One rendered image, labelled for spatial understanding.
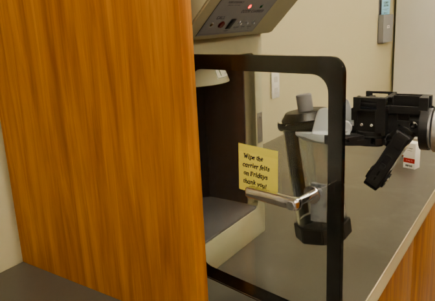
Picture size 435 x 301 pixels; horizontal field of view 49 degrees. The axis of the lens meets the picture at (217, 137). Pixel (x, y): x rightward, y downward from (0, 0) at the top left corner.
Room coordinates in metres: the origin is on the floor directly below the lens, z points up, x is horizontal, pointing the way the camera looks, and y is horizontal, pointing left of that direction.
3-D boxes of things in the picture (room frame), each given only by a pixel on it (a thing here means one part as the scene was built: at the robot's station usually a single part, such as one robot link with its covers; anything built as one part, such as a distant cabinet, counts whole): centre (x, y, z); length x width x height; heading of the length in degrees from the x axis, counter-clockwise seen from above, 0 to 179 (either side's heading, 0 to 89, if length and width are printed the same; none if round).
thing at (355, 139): (0.77, -0.22, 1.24); 0.09 x 0.05 x 0.02; 79
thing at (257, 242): (0.70, -0.05, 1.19); 0.30 x 0.01 x 0.40; 46
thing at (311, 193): (0.62, -0.08, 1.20); 0.10 x 0.05 x 0.03; 46
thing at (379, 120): (0.76, -0.29, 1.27); 0.12 x 0.08 x 0.09; 55
